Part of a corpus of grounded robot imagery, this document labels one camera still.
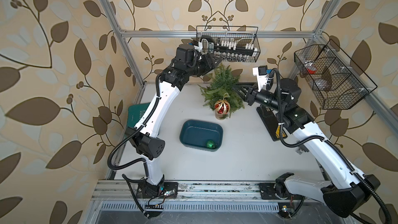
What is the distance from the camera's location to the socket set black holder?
84 cm

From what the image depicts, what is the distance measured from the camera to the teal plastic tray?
91 centimetres

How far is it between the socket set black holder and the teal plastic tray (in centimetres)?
43
